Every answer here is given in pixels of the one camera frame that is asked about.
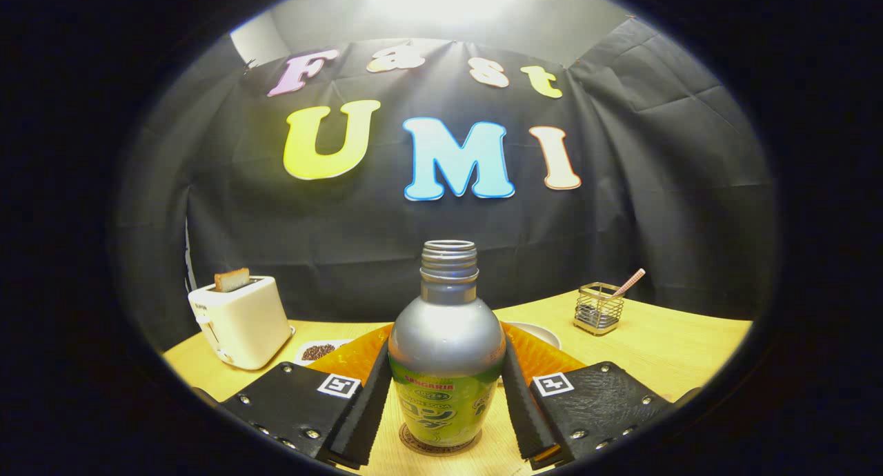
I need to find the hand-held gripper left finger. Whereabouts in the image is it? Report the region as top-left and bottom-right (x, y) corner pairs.
(219, 324), (394, 471)

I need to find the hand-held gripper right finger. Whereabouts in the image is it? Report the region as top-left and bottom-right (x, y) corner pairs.
(500, 322), (680, 471)

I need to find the round cork coaster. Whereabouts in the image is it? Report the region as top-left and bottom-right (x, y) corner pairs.
(398, 421), (484, 457)

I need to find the silver green-label juice bottle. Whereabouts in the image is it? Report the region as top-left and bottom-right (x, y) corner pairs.
(388, 239), (507, 450)

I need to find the white divided dish with beans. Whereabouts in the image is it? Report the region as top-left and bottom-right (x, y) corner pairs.
(295, 339), (354, 366)

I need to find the white round plate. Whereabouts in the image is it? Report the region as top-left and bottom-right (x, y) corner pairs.
(504, 321), (562, 353)

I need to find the wooden table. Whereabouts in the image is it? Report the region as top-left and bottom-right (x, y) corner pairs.
(162, 290), (753, 476)

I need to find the white toaster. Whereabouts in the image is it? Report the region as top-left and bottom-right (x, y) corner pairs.
(188, 275), (295, 371)

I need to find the black backdrop cloth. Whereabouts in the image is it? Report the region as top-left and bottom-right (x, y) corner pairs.
(110, 17), (780, 353)

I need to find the red striped straw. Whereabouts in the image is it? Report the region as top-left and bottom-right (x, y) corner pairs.
(613, 268), (646, 299)

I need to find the brown toast slice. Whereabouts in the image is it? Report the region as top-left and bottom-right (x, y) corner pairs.
(214, 268), (251, 292)

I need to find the gold wire basket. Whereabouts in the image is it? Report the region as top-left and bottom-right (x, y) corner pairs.
(573, 282), (625, 337)

